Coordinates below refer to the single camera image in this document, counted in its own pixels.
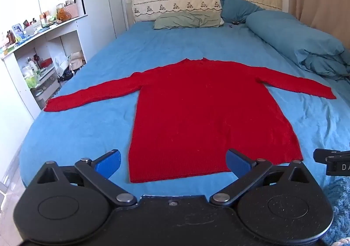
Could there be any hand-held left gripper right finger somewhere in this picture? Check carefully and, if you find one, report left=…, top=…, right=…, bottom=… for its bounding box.
left=209, top=149, right=311, bottom=207

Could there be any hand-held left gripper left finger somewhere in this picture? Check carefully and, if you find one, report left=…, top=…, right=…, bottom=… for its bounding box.
left=37, top=149, right=138, bottom=207

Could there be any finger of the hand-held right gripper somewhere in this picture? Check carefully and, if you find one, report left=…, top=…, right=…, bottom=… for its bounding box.
left=313, top=148, right=350, bottom=165

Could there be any red knit sweater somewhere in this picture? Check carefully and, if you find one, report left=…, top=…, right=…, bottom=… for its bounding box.
left=44, top=57, right=337, bottom=184

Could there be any blue shaggy rug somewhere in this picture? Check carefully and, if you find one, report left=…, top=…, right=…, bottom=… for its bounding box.
left=322, top=177, right=350, bottom=246

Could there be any bed with blue sheet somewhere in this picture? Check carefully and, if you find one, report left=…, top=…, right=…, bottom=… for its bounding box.
left=19, top=19, right=350, bottom=200

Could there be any blue duvet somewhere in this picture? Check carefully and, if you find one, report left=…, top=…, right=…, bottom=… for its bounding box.
left=245, top=10, right=350, bottom=80

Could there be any red box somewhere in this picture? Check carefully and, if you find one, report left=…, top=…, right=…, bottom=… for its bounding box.
left=38, top=57, right=53, bottom=69

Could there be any white bottle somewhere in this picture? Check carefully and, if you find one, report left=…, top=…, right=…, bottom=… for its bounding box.
left=27, top=57, right=39, bottom=73

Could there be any white shelf desk unit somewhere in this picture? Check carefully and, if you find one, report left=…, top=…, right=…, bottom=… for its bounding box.
left=0, top=0, right=88, bottom=121

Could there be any green pillow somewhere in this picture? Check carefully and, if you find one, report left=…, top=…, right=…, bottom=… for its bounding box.
left=153, top=11, right=222, bottom=30

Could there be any orange teddy bear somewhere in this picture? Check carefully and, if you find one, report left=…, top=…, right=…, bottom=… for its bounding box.
left=57, top=8, right=72, bottom=23

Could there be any blue pillow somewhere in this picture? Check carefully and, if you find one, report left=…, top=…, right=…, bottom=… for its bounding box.
left=219, top=0, right=265, bottom=24

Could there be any pink container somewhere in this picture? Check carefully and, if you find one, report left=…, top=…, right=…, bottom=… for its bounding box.
left=65, top=3, right=80, bottom=18

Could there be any white and grey wardrobe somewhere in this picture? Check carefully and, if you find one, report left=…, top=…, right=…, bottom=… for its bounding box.
left=77, top=0, right=129, bottom=62

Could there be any blue picture box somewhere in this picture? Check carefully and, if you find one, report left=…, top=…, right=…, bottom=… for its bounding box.
left=12, top=23, right=25, bottom=39

